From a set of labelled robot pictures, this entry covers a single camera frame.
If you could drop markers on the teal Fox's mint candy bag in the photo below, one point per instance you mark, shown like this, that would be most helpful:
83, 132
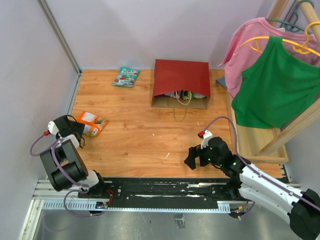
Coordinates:
126, 77

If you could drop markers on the teal clothes hanger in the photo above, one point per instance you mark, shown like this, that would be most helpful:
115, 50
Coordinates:
291, 26

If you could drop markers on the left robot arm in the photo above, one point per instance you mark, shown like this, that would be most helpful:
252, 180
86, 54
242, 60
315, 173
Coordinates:
62, 162

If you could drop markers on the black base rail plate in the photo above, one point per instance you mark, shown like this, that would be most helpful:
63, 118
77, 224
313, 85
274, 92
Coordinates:
168, 193

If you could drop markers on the purple black cherry candy bag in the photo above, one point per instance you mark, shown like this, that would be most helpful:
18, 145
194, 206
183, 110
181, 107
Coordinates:
184, 95

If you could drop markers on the red paper bag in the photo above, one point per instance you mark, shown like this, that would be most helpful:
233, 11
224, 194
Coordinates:
175, 75

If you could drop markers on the orange Fox's fruits candy bag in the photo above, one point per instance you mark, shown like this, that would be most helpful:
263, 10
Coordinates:
93, 124

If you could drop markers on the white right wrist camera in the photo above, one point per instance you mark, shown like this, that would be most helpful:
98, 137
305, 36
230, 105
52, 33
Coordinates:
205, 135

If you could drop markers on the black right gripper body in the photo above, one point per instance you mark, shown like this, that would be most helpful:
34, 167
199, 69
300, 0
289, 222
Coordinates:
206, 157

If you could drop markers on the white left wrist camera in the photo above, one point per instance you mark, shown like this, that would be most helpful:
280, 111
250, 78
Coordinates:
52, 129

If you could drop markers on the green tank top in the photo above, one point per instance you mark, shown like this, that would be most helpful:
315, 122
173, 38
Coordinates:
275, 89

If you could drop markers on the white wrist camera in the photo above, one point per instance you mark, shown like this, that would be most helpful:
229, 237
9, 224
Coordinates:
52, 129
205, 135

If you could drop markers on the aluminium frame post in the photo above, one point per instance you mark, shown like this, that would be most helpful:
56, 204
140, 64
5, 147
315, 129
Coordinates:
44, 6

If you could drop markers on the yellow clothes hanger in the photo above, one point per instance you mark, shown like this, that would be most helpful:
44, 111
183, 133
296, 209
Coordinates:
297, 47

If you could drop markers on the wooden clothes rack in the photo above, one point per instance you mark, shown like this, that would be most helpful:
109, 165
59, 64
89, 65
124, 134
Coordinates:
268, 145

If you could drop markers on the pink t-shirt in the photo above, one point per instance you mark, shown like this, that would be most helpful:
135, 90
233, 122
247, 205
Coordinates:
239, 58

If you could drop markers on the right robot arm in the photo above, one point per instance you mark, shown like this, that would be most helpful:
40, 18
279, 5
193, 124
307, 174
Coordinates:
300, 209

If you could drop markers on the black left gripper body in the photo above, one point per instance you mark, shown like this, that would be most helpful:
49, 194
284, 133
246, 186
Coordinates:
72, 128

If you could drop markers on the blue grey mat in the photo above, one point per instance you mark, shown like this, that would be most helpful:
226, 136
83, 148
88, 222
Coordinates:
221, 81

